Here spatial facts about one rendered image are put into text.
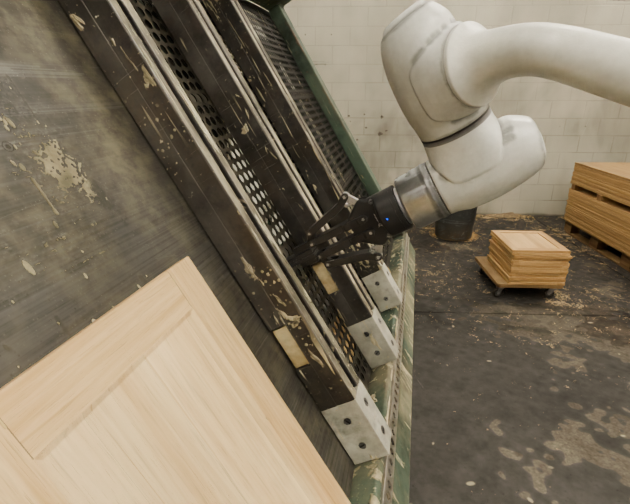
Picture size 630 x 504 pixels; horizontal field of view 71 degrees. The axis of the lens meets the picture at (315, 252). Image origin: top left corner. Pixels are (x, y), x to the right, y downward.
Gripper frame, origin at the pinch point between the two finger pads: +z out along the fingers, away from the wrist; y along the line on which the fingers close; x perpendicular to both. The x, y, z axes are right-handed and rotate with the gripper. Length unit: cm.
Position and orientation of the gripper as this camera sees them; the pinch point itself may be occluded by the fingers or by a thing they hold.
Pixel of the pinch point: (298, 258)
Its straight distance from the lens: 77.7
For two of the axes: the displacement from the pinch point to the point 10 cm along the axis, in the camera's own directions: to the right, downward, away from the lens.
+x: -2.2, 3.4, -9.2
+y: -5.0, -8.4, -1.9
